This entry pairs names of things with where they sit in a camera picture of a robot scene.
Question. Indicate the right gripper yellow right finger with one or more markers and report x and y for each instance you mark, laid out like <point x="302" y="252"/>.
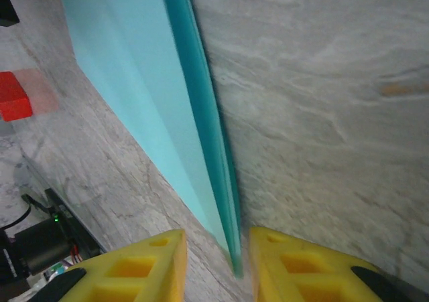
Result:
<point x="301" y="275"/>

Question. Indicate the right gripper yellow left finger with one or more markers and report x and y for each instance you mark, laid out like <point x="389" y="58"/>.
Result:
<point x="151" y="272"/>

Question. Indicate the light blue paper sheet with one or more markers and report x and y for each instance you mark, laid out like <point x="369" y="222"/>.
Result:
<point x="134" y="97"/>

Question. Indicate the red block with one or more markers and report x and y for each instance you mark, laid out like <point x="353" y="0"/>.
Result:
<point x="13" y="96"/>

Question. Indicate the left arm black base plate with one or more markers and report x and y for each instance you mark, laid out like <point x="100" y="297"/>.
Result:
<point x="72" y="218"/>

